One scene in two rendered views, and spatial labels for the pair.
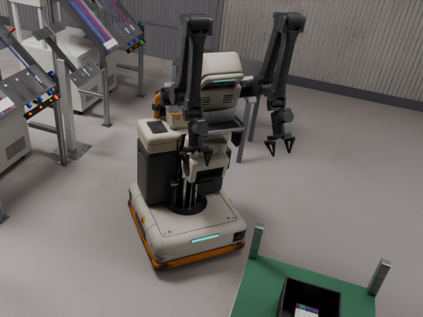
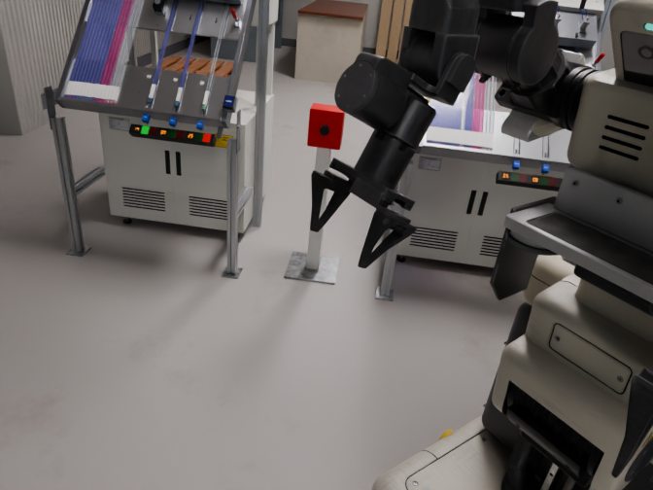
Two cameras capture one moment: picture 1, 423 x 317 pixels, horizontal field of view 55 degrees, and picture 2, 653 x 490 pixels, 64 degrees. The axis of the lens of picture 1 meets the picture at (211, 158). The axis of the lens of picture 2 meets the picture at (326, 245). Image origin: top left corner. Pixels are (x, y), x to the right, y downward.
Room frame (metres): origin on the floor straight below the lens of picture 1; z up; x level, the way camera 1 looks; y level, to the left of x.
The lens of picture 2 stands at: (1.38, -0.51, 1.31)
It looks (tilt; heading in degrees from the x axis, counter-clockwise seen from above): 29 degrees down; 80
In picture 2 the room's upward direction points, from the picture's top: 6 degrees clockwise
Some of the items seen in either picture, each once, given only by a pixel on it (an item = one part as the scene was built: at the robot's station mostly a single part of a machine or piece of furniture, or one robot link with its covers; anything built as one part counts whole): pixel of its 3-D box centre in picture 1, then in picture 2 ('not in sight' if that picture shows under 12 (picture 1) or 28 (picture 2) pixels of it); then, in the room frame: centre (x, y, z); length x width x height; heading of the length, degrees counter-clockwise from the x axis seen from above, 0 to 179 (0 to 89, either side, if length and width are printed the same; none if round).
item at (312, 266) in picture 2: not in sight; (320, 193); (1.70, 1.61, 0.39); 0.24 x 0.24 x 0.78; 76
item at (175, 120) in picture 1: (186, 114); not in sight; (2.20, 0.19, 0.87); 0.23 x 0.15 x 0.11; 118
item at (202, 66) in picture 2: not in sight; (190, 73); (0.73, 5.57, 0.06); 1.29 x 0.86 x 0.11; 77
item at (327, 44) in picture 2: not in sight; (334, 37); (2.51, 6.94, 0.38); 2.25 x 0.75 x 0.77; 77
